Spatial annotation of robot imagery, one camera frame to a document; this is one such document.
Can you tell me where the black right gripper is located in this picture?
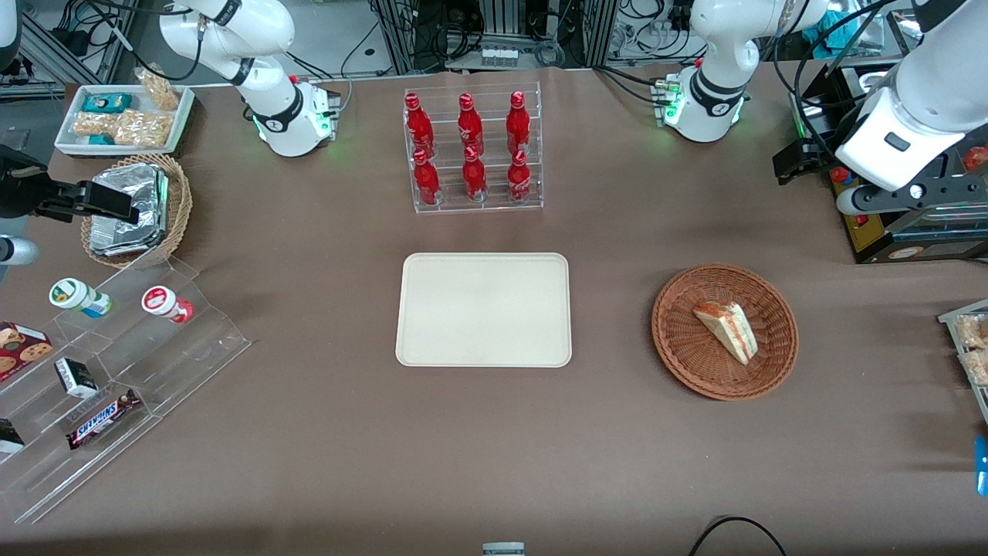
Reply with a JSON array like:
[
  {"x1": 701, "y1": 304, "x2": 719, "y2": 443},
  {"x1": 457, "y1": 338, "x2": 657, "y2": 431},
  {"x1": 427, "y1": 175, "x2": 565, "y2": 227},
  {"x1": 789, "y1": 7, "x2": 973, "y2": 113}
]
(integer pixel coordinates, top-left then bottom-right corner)
[{"x1": 0, "y1": 145, "x2": 141, "y2": 225}]

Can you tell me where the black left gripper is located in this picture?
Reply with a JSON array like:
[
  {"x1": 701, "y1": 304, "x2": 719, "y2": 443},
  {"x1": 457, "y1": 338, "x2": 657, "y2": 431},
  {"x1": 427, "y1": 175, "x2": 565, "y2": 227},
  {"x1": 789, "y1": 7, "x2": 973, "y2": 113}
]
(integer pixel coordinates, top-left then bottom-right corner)
[{"x1": 773, "y1": 141, "x2": 988, "y2": 215}]

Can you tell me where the triangular sandwich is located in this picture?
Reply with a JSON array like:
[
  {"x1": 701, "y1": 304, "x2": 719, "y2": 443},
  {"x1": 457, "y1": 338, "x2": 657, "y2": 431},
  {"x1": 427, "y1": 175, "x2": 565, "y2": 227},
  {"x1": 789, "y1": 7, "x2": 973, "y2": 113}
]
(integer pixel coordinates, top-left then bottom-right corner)
[{"x1": 692, "y1": 301, "x2": 760, "y2": 366}]

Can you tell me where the light tan wicker basket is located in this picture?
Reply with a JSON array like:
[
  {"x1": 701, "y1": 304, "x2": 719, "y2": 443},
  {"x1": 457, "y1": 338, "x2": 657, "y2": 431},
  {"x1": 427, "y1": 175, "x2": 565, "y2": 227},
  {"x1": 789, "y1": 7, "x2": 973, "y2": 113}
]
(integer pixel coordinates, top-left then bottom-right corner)
[{"x1": 80, "y1": 154, "x2": 193, "y2": 270}]

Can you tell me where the white rectangular snack tray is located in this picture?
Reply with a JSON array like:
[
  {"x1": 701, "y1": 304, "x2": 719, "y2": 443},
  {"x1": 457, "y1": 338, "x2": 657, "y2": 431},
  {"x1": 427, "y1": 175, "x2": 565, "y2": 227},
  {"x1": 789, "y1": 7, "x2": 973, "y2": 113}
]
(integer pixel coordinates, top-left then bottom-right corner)
[{"x1": 53, "y1": 83, "x2": 195, "y2": 158}]

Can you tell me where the brown round wicker basket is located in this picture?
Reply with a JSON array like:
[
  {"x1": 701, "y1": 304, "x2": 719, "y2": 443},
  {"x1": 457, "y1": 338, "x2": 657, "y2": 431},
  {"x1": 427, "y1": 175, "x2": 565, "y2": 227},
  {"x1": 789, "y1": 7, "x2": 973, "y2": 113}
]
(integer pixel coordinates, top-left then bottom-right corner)
[{"x1": 651, "y1": 264, "x2": 800, "y2": 402}]

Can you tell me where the cream plastic serving tray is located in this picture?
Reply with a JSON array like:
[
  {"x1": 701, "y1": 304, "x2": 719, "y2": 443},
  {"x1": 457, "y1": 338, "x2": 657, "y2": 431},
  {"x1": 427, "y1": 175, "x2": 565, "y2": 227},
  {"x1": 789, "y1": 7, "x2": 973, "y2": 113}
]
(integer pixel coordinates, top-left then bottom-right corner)
[{"x1": 395, "y1": 252, "x2": 573, "y2": 368}]

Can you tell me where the clear bag of rice crackers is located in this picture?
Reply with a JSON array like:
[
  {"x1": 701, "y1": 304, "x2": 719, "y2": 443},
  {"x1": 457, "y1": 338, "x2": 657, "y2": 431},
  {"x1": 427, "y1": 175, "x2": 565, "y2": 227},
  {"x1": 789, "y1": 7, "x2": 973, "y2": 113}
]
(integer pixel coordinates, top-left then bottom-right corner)
[
  {"x1": 73, "y1": 111, "x2": 126, "y2": 141},
  {"x1": 115, "y1": 109, "x2": 174, "y2": 148},
  {"x1": 954, "y1": 312, "x2": 988, "y2": 350},
  {"x1": 961, "y1": 347, "x2": 988, "y2": 388},
  {"x1": 134, "y1": 67, "x2": 181, "y2": 111}
]

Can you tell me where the green white yogurt cup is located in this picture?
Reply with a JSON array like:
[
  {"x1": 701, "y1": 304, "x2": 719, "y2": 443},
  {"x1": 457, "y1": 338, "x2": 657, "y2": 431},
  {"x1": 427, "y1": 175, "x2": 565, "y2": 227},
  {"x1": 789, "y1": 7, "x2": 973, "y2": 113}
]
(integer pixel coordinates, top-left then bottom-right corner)
[{"x1": 49, "y1": 277, "x2": 113, "y2": 320}]

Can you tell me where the red white yogurt cup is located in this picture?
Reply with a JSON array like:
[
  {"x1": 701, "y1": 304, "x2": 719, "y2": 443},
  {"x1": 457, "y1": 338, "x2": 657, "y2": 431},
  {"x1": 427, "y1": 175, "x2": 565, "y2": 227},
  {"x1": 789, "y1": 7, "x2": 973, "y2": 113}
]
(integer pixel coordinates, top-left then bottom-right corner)
[{"x1": 140, "y1": 285, "x2": 195, "y2": 324}]

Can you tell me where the teal cloth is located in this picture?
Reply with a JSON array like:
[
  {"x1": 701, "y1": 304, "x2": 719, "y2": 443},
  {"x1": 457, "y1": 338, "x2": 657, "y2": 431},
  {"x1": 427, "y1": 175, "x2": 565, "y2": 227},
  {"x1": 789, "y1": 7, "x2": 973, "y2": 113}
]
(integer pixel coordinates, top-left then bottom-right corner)
[{"x1": 801, "y1": 2, "x2": 859, "y2": 52}]

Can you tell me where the red cookie box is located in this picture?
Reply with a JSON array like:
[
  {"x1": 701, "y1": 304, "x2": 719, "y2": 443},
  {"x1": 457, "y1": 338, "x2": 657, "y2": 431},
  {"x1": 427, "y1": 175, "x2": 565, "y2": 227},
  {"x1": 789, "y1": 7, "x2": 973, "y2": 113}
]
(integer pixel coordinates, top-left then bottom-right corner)
[{"x1": 0, "y1": 320, "x2": 54, "y2": 381}]

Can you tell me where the small black white carton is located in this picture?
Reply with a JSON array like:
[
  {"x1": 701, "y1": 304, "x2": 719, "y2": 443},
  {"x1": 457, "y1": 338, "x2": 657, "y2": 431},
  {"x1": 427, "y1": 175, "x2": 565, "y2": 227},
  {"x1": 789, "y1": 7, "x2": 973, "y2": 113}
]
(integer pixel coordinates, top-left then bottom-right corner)
[{"x1": 53, "y1": 357, "x2": 100, "y2": 400}]

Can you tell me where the clear acrylic stepped shelf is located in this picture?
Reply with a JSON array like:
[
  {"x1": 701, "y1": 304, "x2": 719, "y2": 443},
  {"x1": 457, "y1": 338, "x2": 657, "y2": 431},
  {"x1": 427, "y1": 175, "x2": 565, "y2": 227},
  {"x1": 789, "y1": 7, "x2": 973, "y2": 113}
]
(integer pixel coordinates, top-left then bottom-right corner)
[{"x1": 0, "y1": 256, "x2": 252, "y2": 527}]

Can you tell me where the Snickers chocolate bar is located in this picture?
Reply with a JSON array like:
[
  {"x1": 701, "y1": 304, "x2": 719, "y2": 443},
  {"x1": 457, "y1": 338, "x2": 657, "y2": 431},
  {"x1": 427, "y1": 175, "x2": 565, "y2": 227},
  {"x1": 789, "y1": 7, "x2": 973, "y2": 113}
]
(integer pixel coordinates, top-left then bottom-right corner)
[{"x1": 65, "y1": 388, "x2": 143, "y2": 451}]

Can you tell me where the red cola bottle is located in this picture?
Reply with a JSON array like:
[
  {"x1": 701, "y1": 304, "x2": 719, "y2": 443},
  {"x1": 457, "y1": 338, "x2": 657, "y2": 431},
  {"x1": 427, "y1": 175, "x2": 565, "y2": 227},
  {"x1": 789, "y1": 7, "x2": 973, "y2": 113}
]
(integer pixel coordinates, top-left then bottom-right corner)
[
  {"x1": 462, "y1": 144, "x2": 489, "y2": 204},
  {"x1": 457, "y1": 92, "x2": 486, "y2": 157},
  {"x1": 412, "y1": 148, "x2": 443, "y2": 207},
  {"x1": 404, "y1": 92, "x2": 436, "y2": 160},
  {"x1": 506, "y1": 148, "x2": 534, "y2": 205},
  {"x1": 506, "y1": 90, "x2": 533, "y2": 157}
]

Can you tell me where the clear acrylic bottle rack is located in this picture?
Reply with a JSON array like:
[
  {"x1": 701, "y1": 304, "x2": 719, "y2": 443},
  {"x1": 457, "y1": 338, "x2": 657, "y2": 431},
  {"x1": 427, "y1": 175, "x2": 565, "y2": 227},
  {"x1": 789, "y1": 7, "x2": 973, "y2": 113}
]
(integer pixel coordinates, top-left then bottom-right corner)
[{"x1": 403, "y1": 80, "x2": 544, "y2": 215}]

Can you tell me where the black equipment rack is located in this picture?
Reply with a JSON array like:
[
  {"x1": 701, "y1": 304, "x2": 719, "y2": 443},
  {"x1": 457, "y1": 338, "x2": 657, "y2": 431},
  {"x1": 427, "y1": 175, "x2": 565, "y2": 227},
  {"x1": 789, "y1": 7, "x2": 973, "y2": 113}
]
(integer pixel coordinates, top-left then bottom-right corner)
[{"x1": 369, "y1": 0, "x2": 620, "y2": 76}]

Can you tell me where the brown table cloth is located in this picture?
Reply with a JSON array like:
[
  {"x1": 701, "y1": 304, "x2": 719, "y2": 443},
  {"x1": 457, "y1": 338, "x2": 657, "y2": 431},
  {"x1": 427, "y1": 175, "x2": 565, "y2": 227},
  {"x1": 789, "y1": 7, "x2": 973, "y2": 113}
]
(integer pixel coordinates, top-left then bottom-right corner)
[{"x1": 0, "y1": 65, "x2": 988, "y2": 548}]

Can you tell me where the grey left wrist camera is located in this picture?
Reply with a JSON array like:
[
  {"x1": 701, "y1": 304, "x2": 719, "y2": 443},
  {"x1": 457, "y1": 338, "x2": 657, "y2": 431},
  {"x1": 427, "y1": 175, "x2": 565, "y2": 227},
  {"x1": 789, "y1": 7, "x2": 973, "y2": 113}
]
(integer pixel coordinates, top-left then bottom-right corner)
[{"x1": 836, "y1": 184, "x2": 881, "y2": 217}]

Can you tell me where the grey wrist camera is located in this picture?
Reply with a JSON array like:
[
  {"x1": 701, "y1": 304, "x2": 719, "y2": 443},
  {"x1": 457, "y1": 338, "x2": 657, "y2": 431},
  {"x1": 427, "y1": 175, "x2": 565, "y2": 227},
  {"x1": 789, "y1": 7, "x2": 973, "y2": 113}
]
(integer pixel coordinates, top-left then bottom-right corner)
[
  {"x1": 0, "y1": 236, "x2": 40, "y2": 268},
  {"x1": 836, "y1": 184, "x2": 881, "y2": 217}
]

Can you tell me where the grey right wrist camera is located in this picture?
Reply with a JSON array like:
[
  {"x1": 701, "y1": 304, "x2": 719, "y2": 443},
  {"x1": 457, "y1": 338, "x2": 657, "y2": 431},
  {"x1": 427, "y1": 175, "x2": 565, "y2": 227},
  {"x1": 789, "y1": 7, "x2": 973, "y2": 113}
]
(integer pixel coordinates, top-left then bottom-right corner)
[{"x1": 0, "y1": 236, "x2": 40, "y2": 268}]

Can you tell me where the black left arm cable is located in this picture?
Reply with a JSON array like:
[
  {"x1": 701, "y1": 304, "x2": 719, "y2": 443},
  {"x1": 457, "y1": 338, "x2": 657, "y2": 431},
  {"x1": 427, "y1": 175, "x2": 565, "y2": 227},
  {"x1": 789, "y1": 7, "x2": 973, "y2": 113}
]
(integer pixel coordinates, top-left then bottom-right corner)
[{"x1": 770, "y1": 0, "x2": 923, "y2": 155}]

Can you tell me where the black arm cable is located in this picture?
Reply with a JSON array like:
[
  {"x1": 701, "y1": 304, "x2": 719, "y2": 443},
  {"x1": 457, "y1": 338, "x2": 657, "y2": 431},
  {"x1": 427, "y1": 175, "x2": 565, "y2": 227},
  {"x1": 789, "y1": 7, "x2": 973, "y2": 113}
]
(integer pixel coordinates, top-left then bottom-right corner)
[
  {"x1": 83, "y1": 0, "x2": 213, "y2": 83},
  {"x1": 770, "y1": 0, "x2": 923, "y2": 155}
]

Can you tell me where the aluminium profile frame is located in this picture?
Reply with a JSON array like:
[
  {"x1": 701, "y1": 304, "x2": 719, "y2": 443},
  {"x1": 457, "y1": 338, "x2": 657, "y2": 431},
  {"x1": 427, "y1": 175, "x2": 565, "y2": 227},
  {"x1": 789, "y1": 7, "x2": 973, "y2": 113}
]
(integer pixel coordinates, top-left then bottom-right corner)
[{"x1": 0, "y1": 0, "x2": 141, "y2": 99}]

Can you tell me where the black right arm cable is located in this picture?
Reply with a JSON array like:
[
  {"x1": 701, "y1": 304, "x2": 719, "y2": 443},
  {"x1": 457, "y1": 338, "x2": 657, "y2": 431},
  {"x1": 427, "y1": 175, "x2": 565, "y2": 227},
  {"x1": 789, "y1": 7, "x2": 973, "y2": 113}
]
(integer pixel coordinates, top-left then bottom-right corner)
[{"x1": 83, "y1": 0, "x2": 213, "y2": 83}]

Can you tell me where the white tray with wire edge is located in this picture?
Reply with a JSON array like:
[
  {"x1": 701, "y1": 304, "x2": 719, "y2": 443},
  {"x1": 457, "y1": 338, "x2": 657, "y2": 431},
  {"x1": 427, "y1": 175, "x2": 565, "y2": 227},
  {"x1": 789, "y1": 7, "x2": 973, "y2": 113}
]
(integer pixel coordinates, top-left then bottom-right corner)
[{"x1": 937, "y1": 299, "x2": 988, "y2": 426}]

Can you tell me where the black looped cable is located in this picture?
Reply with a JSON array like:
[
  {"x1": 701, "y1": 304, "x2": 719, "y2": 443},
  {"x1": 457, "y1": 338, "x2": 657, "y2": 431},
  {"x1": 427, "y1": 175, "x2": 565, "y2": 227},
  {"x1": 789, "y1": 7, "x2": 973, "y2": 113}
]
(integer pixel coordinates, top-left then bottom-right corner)
[{"x1": 689, "y1": 515, "x2": 787, "y2": 556}]

